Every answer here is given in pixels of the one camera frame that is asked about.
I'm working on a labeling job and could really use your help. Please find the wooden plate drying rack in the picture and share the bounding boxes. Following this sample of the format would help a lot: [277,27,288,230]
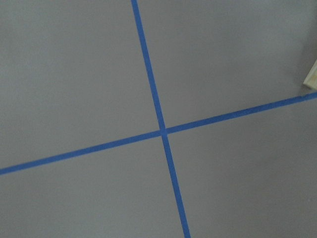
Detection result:
[303,60,317,90]

